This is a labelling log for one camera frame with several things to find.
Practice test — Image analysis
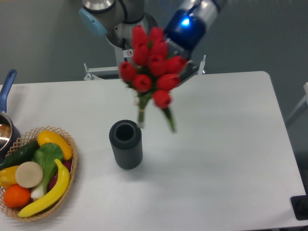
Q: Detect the red tulip bouquet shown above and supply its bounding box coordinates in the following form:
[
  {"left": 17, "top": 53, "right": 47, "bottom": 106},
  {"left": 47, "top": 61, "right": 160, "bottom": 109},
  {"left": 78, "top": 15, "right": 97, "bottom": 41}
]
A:
[{"left": 121, "top": 25, "right": 188, "bottom": 132}]

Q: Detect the white frame at right edge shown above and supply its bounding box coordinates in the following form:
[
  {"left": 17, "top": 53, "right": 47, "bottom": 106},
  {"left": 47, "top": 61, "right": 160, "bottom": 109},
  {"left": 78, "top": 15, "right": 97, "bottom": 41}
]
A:
[{"left": 285, "top": 82, "right": 308, "bottom": 128}]

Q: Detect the dark grey ribbed vase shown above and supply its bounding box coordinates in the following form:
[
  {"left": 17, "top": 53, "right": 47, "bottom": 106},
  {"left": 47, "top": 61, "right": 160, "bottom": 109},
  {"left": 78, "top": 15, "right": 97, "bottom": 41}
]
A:
[{"left": 109, "top": 120, "right": 143, "bottom": 169}]

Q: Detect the beige round disc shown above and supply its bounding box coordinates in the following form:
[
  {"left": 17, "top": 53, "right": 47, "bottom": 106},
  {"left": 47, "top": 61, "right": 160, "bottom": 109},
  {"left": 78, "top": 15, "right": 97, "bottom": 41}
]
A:
[{"left": 15, "top": 161, "right": 43, "bottom": 188}]

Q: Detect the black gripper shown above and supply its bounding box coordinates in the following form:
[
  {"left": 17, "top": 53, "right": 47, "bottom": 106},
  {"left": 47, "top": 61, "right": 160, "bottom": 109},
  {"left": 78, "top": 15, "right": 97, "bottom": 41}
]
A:
[{"left": 166, "top": 37, "right": 200, "bottom": 84}]

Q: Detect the purple red vegetable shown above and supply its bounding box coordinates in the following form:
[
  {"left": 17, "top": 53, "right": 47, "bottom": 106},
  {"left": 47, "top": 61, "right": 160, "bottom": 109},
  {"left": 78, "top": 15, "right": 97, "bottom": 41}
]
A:
[{"left": 48, "top": 160, "right": 72, "bottom": 191}]

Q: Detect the green bok choy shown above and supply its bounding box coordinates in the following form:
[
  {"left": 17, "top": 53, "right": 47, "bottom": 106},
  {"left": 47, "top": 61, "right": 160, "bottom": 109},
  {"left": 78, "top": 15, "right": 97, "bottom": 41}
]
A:
[{"left": 31, "top": 142, "right": 64, "bottom": 201}]

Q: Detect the green cucumber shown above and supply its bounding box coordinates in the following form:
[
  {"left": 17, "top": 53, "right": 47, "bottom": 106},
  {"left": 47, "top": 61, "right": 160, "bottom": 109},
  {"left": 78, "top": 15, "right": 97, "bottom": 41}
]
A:
[{"left": 0, "top": 140, "right": 39, "bottom": 170}]

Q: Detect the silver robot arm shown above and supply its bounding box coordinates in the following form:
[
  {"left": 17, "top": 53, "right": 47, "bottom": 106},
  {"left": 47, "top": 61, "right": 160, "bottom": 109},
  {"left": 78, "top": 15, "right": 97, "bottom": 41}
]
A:
[{"left": 79, "top": 0, "right": 227, "bottom": 80}]

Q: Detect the orange fruit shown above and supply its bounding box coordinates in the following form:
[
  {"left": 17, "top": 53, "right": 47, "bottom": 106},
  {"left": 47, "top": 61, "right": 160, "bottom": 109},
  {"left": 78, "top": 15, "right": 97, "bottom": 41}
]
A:
[{"left": 3, "top": 184, "right": 30, "bottom": 208}]

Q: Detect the yellow bell pepper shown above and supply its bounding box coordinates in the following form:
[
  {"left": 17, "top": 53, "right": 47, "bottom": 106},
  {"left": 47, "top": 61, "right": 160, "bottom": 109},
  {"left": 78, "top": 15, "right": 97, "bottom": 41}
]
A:
[{"left": 0, "top": 166, "right": 19, "bottom": 188}]

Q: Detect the black device at table edge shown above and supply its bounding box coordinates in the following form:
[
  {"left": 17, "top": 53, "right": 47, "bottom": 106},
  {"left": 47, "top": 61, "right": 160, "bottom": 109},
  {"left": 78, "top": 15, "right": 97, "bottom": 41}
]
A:
[{"left": 290, "top": 195, "right": 308, "bottom": 220}]

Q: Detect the blue handled saucepan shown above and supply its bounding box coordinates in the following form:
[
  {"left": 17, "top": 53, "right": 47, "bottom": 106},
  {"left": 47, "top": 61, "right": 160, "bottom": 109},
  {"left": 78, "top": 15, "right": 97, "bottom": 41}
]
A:
[{"left": 0, "top": 69, "right": 20, "bottom": 163}]

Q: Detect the yellow banana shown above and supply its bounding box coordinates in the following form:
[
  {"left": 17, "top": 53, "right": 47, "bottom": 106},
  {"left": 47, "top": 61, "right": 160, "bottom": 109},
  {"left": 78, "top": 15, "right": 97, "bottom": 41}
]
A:
[{"left": 18, "top": 159, "right": 70, "bottom": 218}]

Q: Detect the woven wicker basket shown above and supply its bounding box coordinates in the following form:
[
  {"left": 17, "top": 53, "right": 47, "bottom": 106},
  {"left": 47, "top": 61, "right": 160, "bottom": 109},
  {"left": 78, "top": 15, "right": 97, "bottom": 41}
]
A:
[{"left": 0, "top": 126, "right": 77, "bottom": 222}]

